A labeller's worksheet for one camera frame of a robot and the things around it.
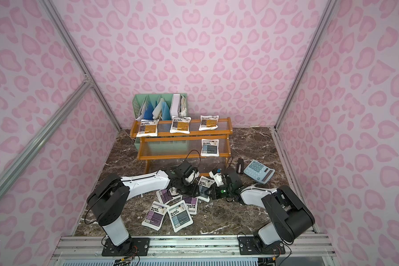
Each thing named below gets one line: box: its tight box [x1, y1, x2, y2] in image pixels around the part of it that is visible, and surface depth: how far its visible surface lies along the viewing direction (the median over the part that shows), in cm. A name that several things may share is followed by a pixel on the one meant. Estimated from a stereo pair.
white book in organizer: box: [169, 93, 181, 117], surface depth 98 cm
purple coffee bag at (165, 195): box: [156, 186, 180, 204], surface depth 89 cm
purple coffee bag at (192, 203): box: [181, 196, 199, 216], surface depth 87 cm
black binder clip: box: [236, 157, 244, 174], surface depth 100 cm
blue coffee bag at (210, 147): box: [200, 138, 220, 157], surface depth 90 cm
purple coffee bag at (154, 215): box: [141, 200, 170, 232], surface depth 83 cm
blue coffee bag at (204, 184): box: [195, 175, 216, 203], surface depth 88 cm
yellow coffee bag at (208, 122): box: [198, 115, 219, 131], surface depth 81 cm
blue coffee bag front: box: [166, 200, 194, 233], surface depth 83 cm
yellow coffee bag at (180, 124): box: [169, 116, 192, 134], surface depth 80 cm
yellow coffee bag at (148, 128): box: [136, 119, 160, 138], surface depth 80 cm
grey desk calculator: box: [243, 159, 276, 184], surface depth 97 cm
